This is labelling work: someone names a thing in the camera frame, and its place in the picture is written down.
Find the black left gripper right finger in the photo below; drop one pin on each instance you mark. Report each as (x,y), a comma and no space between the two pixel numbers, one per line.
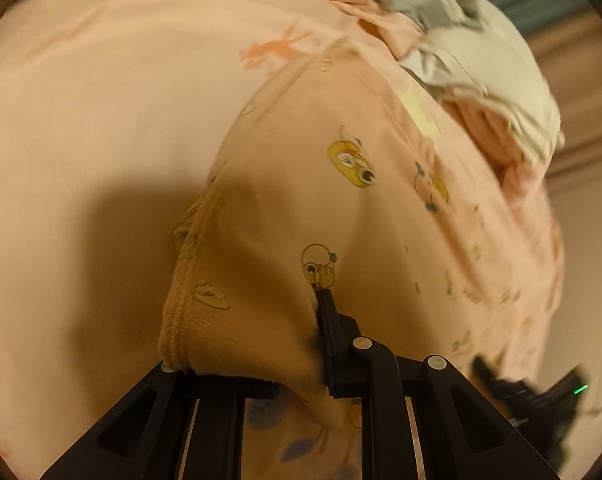
(420,419)

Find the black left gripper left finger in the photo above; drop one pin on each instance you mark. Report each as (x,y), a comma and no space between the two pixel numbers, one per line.
(170,425)

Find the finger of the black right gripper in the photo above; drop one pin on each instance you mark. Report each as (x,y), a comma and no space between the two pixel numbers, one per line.
(501,389)

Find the peach duck print garment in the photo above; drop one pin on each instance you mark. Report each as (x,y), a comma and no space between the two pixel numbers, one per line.
(329,179)

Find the pink folded garment under white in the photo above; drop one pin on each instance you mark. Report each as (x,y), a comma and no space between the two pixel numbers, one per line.
(521,181)

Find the pink animal print bedsheet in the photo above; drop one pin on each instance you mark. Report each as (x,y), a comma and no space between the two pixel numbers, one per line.
(111,114)

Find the beige curtain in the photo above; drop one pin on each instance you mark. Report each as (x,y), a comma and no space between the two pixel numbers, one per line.
(566,39)

